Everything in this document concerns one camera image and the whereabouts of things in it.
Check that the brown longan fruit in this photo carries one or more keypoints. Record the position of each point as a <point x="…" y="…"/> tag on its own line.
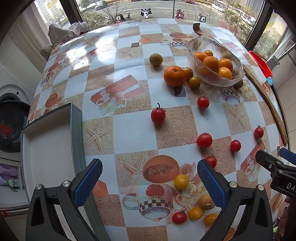
<point x="205" y="202"/>

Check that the small orange kumquat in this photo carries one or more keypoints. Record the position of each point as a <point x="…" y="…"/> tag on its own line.
<point x="188" y="73"/>
<point x="194" y="82"/>

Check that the patterned tablecloth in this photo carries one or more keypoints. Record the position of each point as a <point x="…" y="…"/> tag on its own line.
<point x="107" y="74"/>

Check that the cloth bag on table edge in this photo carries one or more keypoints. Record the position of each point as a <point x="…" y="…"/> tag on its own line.
<point x="59" y="35"/>

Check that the green-brown round fruit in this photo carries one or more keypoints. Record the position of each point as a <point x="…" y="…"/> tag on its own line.
<point x="155" y="59"/>

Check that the red cherry tomato with stem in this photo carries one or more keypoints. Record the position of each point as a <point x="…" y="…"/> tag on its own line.
<point x="158" y="115"/>

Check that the glass fruit bowl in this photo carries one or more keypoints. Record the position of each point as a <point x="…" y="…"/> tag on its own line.
<point x="231" y="68"/>

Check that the large orange on table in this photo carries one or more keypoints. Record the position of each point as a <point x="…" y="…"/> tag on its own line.
<point x="174" y="76"/>

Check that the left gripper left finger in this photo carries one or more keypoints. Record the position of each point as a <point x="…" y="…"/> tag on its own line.
<point x="43" y="222"/>

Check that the white washing machine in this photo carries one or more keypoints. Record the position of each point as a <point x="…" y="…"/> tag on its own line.
<point x="15" y="105"/>

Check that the orange in bowl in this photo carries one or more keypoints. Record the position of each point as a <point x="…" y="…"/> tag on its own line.
<point x="212" y="63"/>

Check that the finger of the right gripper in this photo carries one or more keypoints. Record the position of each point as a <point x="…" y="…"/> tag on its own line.
<point x="288" y="155"/>
<point x="266" y="160"/>

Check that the white tray with green rim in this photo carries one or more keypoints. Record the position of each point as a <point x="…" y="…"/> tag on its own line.
<point x="53" y="152"/>

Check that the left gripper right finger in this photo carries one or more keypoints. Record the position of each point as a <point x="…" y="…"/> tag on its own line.
<point x="256" y="222"/>

